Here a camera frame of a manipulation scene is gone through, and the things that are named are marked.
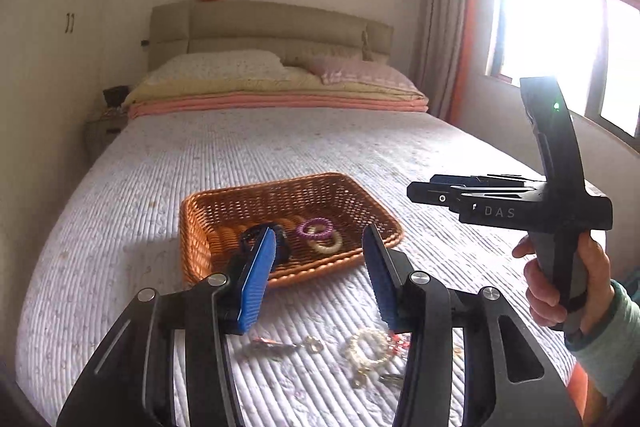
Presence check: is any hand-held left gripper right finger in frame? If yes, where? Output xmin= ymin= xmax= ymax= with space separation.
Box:
xmin=361 ymin=223 xmax=583 ymax=427

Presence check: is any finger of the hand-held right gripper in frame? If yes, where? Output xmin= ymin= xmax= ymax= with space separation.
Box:
xmin=430 ymin=173 xmax=526 ymax=190
xmin=406 ymin=182 xmax=463 ymax=210

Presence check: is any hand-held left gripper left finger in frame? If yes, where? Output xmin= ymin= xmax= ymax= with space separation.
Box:
xmin=56 ymin=227 xmax=278 ymax=427

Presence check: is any black bracelet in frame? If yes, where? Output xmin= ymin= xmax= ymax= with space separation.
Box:
xmin=239 ymin=224 xmax=291 ymax=265

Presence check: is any cream spiral hair tie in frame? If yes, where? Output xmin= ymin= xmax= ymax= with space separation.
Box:
xmin=306 ymin=231 xmax=343 ymax=254

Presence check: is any purple spiral hair tie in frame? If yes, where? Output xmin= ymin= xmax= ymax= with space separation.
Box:
xmin=296 ymin=218 xmax=333 ymax=239

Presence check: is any silver keychain with gold ring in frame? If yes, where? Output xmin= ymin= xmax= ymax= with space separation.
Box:
xmin=250 ymin=335 xmax=322 ymax=359

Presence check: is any white pearl bracelet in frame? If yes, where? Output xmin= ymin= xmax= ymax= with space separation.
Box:
xmin=345 ymin=328 xmax=393 ymax=368

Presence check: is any brown wicker basket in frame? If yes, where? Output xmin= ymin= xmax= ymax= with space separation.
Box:
xmin=179 ymin=172 xmax=405 ymax=290

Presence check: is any person's right forearm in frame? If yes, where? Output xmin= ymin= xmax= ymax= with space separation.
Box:
xmin=565 ymin=279 xmax=640 ymax=400

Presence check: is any person's right hand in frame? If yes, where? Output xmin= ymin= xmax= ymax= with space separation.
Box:
xmin=511 ymin=234 xmax=616 ymax=338

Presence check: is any white quilted bedspread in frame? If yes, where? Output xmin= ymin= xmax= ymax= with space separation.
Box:
xmin=15 ymin=107 xmax=581 ymax=427

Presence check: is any pink pillow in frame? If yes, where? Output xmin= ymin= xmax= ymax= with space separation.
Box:
xmin=300 ymin=57 xmax=417 ymax=90

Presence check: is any brown framed window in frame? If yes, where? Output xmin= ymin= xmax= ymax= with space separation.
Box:
xmin=482 ymin=0 xmax=640 ymax=138

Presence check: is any folded pink blanket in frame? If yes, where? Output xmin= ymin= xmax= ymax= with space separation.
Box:
xmin=127 ymin=94 xmax=430 ymax=118

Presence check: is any grey curtain with orange edge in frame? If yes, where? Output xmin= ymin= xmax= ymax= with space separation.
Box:
xmin=410 ymin=0 xmax=476 ymax=124

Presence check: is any folded yellow blanket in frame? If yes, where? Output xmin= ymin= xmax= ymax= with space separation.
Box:
xmin=122 ymin=71 xmax=428 ymax=108

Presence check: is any grey nightstand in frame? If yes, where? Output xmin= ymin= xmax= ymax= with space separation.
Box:
xmin=82 ymin=107 xmax=130 ymax=156

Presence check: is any white floral pillow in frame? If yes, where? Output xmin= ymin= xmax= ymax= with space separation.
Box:
xmin=145 ymin=50 xmax=286 ymax=84

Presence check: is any dark box on nightstand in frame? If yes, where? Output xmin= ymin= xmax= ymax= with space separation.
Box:
xmin=102 ymin=85 xmax=132 ymax=108

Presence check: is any beige padded headboard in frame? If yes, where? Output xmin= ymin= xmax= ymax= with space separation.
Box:
xmin=148 ymin=0 xmax=394 ymax=72

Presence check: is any white built-in wardrobe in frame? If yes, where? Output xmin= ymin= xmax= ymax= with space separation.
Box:
xmin=0 ymin=0 xmax=118 ymax=168

